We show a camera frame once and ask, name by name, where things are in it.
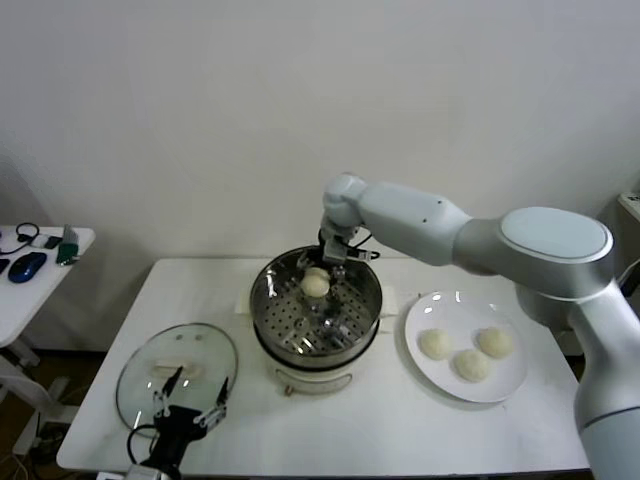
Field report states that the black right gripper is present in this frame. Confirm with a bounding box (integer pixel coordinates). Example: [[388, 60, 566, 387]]
[[297, 227, 351, 284]]

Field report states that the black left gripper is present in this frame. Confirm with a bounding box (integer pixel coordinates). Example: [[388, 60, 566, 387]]
[[146, 366, 230, 466]]

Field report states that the white steamed baozi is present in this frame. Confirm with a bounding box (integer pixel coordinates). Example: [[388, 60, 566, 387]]
[[477, 326, 515, 359], [418, 328, 453, 360], [300, 268, 331, 300], [453, 348, 491, 383]]

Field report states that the glass lid white handle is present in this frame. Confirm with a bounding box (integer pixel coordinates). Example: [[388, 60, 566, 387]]
[[115, 323, 240, 432]]

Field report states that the steel steamer basket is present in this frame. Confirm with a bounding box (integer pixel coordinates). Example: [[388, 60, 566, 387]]
[[248, 245, 385, 369]]

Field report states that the white electric cooker pot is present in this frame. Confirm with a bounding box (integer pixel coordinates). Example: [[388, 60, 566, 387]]
[[233, 282, 400, 399]]

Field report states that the white round plate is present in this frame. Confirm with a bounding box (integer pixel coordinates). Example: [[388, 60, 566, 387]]
[[402, 289, 530, 405]]

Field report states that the white side table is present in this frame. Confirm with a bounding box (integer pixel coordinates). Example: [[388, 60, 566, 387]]
[[0, 227, 96, 459]]

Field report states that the green small box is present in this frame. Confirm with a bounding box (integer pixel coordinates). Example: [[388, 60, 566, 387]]
[[55, 223, 82, 269]]

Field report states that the blue computer mouse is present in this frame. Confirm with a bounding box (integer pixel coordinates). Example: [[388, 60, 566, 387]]
[[8, 252, 48, 286]]

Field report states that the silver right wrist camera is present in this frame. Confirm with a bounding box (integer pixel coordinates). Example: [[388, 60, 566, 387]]
[[324, 238, 350, 265]]

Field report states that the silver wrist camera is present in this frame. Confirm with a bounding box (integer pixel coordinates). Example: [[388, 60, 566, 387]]
[[124, 462, 167, 480], [324, 238, 350, 265]]

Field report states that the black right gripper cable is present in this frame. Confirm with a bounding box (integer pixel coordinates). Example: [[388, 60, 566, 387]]
[[347, 227, 380, 262]]

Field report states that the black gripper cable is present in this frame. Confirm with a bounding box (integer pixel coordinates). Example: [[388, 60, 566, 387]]
[[126, 423, 162, 465], [347, 227, 380, 262]]

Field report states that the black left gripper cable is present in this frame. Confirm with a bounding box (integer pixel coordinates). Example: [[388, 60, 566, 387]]
[[126, 423, 162, 465]]

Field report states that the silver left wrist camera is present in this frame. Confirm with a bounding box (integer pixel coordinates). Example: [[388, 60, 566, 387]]
[[124, 462, 167, 480]]

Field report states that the black looped thin cable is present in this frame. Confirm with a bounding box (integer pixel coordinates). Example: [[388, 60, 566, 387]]
[[0, 223, 42, 254]]

